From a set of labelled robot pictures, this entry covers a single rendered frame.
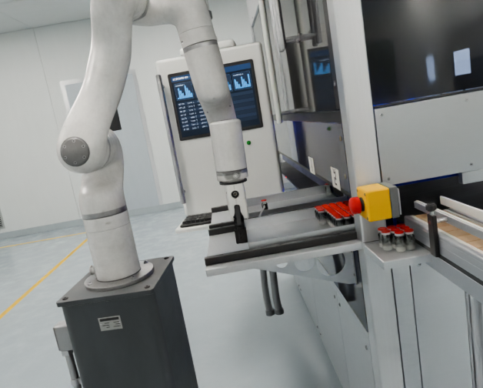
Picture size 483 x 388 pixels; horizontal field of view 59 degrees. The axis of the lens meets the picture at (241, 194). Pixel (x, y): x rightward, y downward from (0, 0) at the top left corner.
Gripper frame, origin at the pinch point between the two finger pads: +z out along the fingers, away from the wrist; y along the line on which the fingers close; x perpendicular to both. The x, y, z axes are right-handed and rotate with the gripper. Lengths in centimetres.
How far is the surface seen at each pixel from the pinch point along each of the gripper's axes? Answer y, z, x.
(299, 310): 134, 91, -30
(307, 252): -11.0, 3.9, -15.9
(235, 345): 107, 93, 12
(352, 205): -19.5, -8.6, -26.1
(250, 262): -11.0, 4.3, -1.3
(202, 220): 70, 11, 16
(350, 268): -1.2, 13.6, -28.9
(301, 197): 53, 3, -26
